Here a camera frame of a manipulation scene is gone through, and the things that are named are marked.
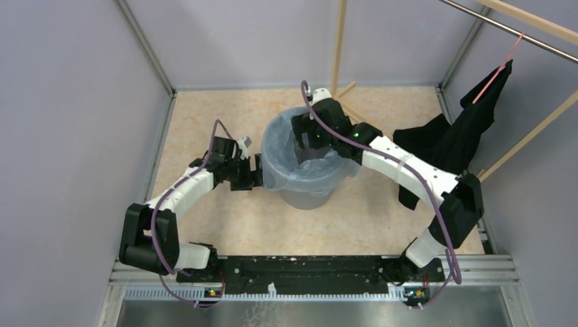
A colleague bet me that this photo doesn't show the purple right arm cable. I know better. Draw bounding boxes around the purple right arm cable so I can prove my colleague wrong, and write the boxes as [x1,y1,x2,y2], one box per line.
[300,80,463,309]

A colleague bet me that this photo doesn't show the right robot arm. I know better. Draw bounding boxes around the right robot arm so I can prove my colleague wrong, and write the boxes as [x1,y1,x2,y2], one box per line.
[290,97,483,281]

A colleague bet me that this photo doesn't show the pink clothes hanger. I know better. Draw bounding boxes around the pink clothes hanger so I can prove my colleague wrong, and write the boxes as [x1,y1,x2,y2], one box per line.
[472,32,526,104]

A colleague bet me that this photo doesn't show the white slotted cable duct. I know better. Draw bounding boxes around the white slotted cable duct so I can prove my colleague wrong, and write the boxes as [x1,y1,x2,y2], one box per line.
[124,284,407,302]

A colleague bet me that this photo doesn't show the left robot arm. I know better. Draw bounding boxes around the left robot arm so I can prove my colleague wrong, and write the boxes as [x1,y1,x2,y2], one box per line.
[118,136,262,282]

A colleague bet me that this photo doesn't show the black hanging t-shirt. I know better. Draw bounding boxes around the black hanging t-shirt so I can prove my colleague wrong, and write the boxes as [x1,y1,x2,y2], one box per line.
[391,60,514,211]

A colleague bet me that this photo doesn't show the grey round trash bin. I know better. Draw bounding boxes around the grey round trash bin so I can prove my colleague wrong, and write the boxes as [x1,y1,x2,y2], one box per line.
[279,190,335,211]

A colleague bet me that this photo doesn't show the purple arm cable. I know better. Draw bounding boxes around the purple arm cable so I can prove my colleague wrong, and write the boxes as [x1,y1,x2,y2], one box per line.
[300,80,463,309]
[149,119,236,309]

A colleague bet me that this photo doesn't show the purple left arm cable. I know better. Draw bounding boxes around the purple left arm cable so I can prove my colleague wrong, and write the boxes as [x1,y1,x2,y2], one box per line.
[149,119,236,309]

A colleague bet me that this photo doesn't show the blue plastic trash bag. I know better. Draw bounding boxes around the blue plastic trash bag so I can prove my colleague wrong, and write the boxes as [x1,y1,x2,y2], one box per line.
[261,107,361,196]

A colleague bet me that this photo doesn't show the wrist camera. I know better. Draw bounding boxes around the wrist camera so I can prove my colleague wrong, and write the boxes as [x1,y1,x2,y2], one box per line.
[236,136,252,160]
[305,87,333,107]

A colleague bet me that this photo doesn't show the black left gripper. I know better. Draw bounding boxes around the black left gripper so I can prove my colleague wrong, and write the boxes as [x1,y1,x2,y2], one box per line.
[224,153,271,191]

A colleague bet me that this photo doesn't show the wooden clothes rack frame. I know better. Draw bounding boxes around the wooden clothes rack frame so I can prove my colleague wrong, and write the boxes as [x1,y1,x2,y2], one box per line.
[331,1,577,182]

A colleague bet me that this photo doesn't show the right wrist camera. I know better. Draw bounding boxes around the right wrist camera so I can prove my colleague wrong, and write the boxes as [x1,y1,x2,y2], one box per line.
[305,87,333,107]

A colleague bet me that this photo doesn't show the metal hanging rail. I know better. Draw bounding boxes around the metal hanging rail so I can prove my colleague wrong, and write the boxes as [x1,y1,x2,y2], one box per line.
[440,0,577,64]

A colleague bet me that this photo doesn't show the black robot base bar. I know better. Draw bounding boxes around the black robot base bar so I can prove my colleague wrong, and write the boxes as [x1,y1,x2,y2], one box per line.
[176,255,446,295]

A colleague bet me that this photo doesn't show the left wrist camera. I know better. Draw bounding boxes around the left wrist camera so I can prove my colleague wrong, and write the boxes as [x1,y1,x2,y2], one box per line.
[236,136,252,160]

